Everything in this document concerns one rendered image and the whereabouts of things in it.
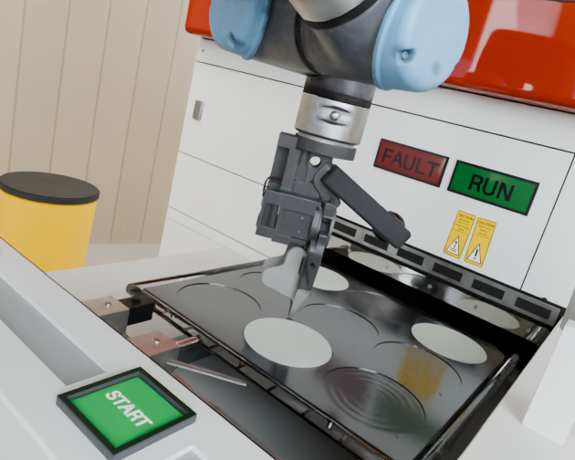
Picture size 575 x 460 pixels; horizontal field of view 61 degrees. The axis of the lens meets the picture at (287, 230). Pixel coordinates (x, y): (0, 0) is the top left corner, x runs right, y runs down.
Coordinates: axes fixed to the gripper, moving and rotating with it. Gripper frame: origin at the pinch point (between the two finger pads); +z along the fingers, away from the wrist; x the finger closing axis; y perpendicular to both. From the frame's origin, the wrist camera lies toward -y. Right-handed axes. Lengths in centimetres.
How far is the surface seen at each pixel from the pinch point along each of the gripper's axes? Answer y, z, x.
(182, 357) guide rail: 12.1, 8.2, 3.5
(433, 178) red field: -16.7, -17.1, -20.2
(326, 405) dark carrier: -3.1, 1.6, 16.3
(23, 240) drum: 95, 52, -119
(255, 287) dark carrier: 5.8, 1.7, -7.0
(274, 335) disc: 2.4, 1.5, 5.6
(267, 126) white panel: 10.9, -17.1, -40.9
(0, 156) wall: 150, 42, -194
